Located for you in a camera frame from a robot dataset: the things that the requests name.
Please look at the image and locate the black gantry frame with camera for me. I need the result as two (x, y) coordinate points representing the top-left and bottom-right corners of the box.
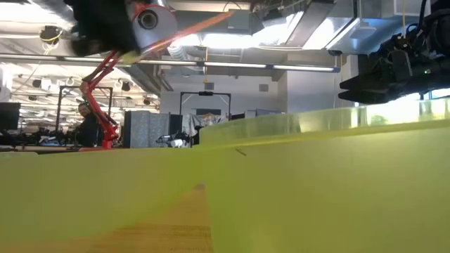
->
(179, 91), (232, 122)

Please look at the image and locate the yellow-green translucent supply box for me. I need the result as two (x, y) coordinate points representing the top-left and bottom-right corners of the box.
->
(0, 98), (450, 253)

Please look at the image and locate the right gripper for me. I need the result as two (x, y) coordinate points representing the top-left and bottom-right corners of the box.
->
(337, 33), (450, 105)

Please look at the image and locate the red desk lamp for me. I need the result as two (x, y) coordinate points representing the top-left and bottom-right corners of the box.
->
(79, 1), (179, 150)

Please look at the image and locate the linear ceiling light strip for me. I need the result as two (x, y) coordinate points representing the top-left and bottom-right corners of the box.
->
(0, 52), (341, 74)

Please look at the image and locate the person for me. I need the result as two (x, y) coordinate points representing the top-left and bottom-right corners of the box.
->
(75, 101), (105, 148)

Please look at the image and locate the black monitor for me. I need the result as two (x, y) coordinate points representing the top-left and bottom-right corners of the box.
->
(0, 102), (22, 131)

